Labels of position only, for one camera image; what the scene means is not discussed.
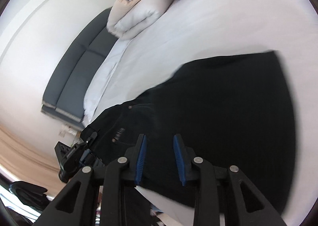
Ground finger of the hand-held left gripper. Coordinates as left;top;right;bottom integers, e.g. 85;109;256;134
83;130;99;149
79;149;105;168

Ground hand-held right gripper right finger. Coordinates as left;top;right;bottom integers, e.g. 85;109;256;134
173;134;286;226

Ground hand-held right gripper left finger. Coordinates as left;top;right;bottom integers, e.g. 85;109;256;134
35;134;147;226

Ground black pants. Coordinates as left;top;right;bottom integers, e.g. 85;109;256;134
81;51;299;226

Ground dark folded cloth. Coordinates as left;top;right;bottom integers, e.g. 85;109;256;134
10;181;49;202

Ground white pillow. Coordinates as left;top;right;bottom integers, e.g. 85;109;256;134
83;40;132;124

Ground grey padded headboard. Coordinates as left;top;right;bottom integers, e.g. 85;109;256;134
41;7;118;131

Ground folded beige duvet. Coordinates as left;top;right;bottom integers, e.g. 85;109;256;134
106;0;174;40

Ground bed with white sheet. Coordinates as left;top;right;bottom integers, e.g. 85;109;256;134
83;0;318;219

